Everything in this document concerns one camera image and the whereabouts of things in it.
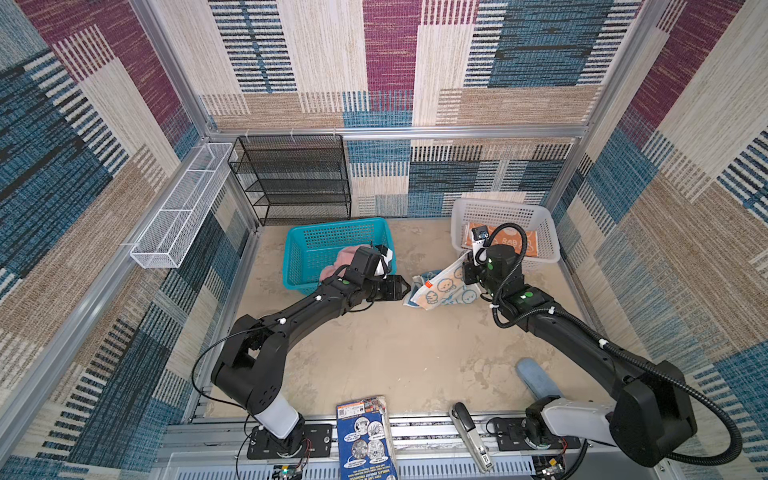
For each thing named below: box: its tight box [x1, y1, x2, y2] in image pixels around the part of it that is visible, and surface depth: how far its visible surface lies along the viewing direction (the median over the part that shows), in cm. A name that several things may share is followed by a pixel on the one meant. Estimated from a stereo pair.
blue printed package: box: [336, 395, 398, 480], surface depth 73 cm
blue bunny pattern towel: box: [403, 250, 481, 311], surface depth 85 cm
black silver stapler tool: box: [450, 402, 494, 473], surface depth 72 cm
